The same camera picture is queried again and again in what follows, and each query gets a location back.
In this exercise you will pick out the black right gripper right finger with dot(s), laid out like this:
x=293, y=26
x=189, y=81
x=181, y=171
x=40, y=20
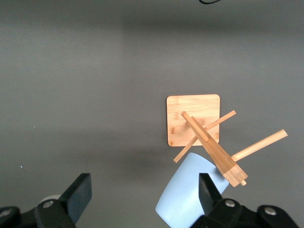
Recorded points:
x=213, y=206

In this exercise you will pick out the wooden mug tree rack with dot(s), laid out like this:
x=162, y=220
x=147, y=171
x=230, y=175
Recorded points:
x=190, y=107

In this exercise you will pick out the dark grey table mat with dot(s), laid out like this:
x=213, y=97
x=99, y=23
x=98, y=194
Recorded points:
x=71, y=71

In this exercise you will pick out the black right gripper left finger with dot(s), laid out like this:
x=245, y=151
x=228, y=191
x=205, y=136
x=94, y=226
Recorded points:
x=71, y=202

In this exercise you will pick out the light blue plastic cup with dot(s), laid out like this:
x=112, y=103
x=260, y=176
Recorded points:
x=183, y=187

